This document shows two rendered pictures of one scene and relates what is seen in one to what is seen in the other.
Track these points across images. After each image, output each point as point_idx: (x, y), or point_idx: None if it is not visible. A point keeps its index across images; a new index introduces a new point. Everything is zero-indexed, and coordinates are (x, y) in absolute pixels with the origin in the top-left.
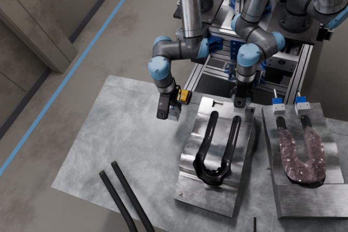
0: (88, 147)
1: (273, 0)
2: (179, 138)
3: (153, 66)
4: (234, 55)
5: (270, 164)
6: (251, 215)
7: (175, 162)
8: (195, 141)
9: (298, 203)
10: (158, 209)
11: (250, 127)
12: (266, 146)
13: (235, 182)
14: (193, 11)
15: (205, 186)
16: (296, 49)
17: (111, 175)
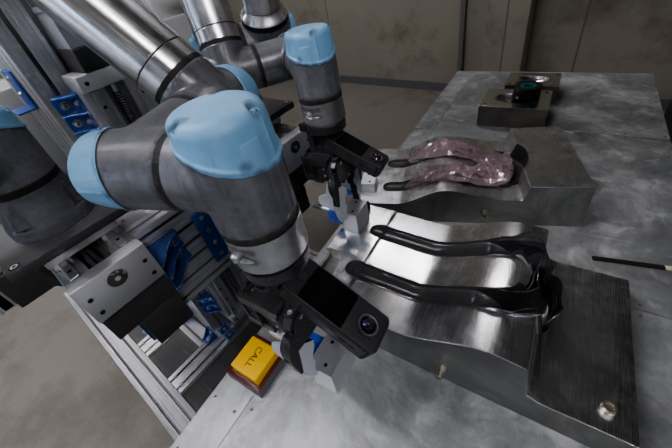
0: None
1: None
2: (389, 401)
3: (217, 112)
4: (218, 243)
5: (475, 215)
6: (589, 262)
7: (477, 432)
8: (429, 320)
9: (562, 169)
10: None
11: (403, 214)
12: (432, 221)
13: (548, 236)
14: None
15: (560, 326)
16: (286, 125)
17: None
